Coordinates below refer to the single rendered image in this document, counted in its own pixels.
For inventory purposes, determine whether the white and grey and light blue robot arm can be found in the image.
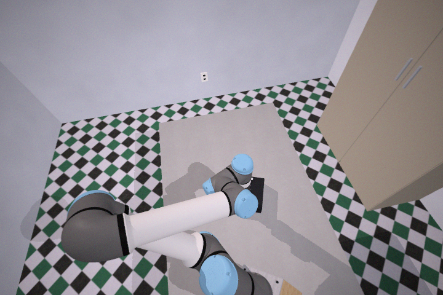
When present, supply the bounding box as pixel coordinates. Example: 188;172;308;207
61;154;273;295

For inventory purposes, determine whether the black lighting desk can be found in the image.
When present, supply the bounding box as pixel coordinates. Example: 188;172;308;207
250;177;265;213

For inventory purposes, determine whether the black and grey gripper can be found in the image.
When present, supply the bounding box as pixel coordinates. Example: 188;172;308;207
240;178;253;190

